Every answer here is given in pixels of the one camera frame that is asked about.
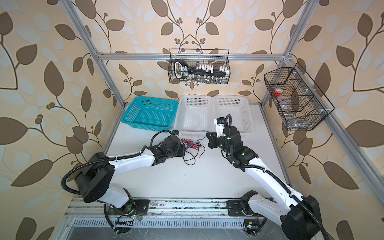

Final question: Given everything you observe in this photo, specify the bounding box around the black cable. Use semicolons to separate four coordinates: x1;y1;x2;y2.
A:
182;145;207;166

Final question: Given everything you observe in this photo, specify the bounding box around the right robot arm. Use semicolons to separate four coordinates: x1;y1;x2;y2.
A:
206;115;330;240

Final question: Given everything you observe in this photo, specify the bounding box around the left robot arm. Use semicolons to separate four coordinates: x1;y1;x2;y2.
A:
61;130;187;235

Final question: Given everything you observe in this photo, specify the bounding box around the white plastic basket left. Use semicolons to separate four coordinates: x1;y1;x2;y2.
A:
174;95;215;135

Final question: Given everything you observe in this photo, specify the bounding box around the white plastic basket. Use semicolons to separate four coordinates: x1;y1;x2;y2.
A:
214;95;254;134
174;95;215;135

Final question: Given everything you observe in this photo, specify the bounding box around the white plastic basket right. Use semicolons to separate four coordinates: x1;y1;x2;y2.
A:
214;95;254;134

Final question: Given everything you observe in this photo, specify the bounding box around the teal plastic basket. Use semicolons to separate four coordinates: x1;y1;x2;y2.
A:
121;97;179;132

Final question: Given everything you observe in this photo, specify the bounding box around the red capped container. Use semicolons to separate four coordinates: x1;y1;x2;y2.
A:
273;87;284;97

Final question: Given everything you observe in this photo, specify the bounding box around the black tool with vials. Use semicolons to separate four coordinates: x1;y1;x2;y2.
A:
173;60;231;80

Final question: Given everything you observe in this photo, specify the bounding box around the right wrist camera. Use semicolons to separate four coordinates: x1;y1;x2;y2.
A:
214;117;225;138

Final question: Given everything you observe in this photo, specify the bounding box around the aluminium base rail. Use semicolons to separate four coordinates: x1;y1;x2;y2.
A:
64;197;237;220

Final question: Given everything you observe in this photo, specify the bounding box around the black wire basket back wall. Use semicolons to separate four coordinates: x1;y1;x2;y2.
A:
167;48;231;85

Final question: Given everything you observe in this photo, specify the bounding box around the black wire basket wall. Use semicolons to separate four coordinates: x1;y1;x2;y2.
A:
264;63;335;131
167;48;231;85

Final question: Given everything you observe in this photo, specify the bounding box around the black wire basket right wall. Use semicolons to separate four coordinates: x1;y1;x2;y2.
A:
264;63;335;131

